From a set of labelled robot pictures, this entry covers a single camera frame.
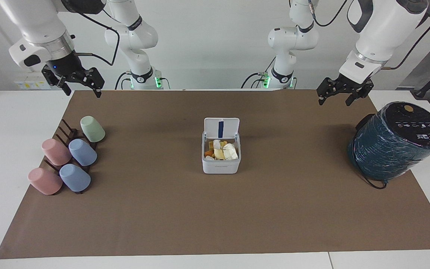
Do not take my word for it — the black cable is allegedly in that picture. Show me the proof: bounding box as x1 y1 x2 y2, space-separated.
74 10 121 67
382 14 430 71
115 71 133 90
241 56 276 89

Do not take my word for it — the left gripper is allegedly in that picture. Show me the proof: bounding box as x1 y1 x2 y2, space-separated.
316 74 375 107

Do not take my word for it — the dark brown cup rack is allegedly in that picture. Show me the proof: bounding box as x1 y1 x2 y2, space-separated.
45 119 100 195

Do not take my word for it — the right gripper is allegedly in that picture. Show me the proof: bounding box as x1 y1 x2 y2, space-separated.
42 50 106 99

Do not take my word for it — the white trash can with lid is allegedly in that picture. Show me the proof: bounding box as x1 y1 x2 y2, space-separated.
202 117 242 174

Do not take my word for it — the green cup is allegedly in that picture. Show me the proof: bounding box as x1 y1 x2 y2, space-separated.
80 115 106 143

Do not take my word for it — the black appliance wrapped in film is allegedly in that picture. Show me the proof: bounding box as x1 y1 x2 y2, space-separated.
347 101 430 182

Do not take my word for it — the white crumpled paper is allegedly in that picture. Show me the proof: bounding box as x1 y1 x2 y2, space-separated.
222 143 239 161

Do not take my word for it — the blue cup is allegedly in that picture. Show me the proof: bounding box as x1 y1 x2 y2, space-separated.
68 139 98 167
59 164 91 192

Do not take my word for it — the pink cup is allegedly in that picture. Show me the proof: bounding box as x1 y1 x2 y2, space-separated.
28 167 63 195
41 139 72 166

